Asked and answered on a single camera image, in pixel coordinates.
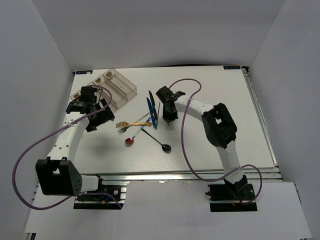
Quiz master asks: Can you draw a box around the black spoon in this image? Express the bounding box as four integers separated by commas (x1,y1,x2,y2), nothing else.
142,129,172,153

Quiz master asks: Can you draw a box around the iridescent purple spoon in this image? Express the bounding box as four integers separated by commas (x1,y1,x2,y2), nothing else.
124,126,145,146

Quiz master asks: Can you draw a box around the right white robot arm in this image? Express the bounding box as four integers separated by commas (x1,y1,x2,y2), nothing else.
156,86,248,200

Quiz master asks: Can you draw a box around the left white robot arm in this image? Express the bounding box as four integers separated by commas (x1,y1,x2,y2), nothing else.
35,85,115,200

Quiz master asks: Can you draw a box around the black knife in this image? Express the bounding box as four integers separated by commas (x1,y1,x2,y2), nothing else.
148,90,158,120

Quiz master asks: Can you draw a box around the blue knife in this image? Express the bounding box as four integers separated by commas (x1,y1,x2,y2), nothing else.
146,97,158,130

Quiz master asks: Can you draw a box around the clear plastic compartment organizer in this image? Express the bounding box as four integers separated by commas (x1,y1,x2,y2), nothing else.
70,68,138,113

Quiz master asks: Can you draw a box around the blue label sticker left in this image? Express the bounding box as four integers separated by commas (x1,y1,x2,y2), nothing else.
75,70,93,75

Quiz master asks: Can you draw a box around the blue label sticker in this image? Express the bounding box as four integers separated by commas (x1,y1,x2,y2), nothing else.
223,65,241,70
75,70,93,75

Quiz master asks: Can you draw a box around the gold fork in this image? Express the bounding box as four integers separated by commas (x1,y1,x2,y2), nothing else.
115,121,153,129

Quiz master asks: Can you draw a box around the iridescent green fork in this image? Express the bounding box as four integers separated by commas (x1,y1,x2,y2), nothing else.
117,113,150,134

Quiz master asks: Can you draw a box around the blue label sticker right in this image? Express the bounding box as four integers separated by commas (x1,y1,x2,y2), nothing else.
223,65,241,70

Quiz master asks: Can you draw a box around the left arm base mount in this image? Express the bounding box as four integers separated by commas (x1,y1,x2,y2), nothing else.
73,175,127,210

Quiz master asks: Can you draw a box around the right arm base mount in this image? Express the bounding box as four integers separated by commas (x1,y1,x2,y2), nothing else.
205,184,258,213

